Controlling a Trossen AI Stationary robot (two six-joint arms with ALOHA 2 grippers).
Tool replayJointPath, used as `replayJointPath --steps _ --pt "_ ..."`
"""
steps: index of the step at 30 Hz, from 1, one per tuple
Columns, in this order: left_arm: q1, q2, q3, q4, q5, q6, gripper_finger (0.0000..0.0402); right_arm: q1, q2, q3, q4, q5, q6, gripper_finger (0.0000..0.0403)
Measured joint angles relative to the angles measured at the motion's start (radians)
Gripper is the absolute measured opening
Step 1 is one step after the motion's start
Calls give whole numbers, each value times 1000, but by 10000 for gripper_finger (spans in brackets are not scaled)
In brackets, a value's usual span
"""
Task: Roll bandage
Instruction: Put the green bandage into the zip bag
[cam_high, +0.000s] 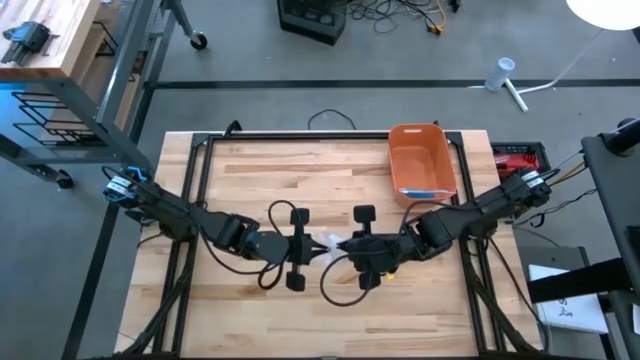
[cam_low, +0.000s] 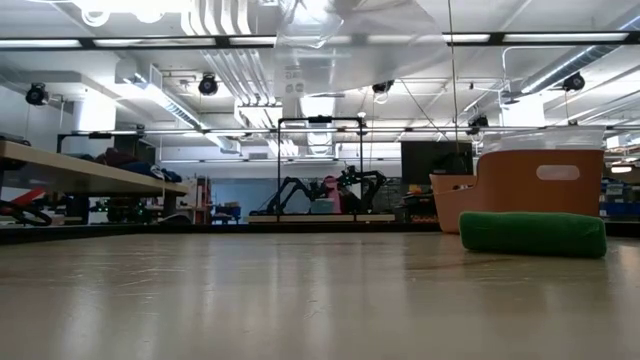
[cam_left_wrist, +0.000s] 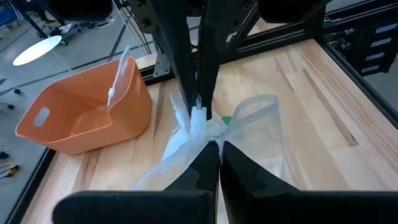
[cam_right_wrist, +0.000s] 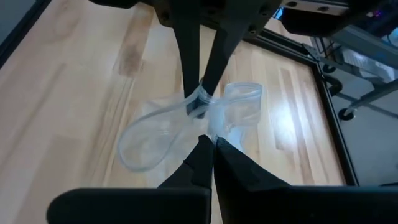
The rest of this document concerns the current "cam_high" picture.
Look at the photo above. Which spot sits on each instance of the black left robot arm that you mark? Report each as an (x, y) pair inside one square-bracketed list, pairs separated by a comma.
[(190, 220)]

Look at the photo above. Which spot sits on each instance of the white paper sheet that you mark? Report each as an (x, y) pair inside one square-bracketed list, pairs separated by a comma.
[(570, 310)]

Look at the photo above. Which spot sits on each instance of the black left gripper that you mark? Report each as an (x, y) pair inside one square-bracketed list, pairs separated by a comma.
[(299, 250)]

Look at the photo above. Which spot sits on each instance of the white cylinder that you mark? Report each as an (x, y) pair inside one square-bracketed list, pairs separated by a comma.
[(500, 74)]

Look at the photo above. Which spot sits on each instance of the black equipment stand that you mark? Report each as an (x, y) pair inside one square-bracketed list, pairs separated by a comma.
[(615, 200)]

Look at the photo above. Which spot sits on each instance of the wooden side table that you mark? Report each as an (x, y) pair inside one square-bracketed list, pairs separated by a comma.
[(50, 30)]

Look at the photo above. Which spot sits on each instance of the black computer case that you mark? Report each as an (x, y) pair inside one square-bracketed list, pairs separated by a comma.
[(310, 20)]

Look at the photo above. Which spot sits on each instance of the orange plastic bin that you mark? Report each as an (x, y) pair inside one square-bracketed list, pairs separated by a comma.
[(420, 150)]

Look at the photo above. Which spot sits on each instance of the black caster wheel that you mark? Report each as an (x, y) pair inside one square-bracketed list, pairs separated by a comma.
[(199, 41)]

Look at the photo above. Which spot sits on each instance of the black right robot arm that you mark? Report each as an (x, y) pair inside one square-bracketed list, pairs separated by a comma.
[(475, 210)]

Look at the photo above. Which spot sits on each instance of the white lamp stand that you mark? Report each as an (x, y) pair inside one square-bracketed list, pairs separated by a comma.
[(515, 95)]

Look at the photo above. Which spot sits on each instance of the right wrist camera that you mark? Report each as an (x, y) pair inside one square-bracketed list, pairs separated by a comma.
[(385, 248)]

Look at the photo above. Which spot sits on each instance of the grey metal table legs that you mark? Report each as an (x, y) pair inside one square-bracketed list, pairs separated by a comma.
[(120, 75)]

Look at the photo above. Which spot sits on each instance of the white lamp shade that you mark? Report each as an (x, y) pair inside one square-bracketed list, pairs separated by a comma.
[(605, 12)]

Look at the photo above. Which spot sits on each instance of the black tool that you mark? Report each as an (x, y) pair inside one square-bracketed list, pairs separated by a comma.
[(27, 40)]

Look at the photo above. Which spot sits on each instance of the red black power strip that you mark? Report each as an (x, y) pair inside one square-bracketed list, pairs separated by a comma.
[(517, 159)]

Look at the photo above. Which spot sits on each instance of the grey box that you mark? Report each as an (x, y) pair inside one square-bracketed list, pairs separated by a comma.
[(550, 257)]

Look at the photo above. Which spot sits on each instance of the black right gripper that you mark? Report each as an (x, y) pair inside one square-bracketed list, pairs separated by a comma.
[(367, 250)]

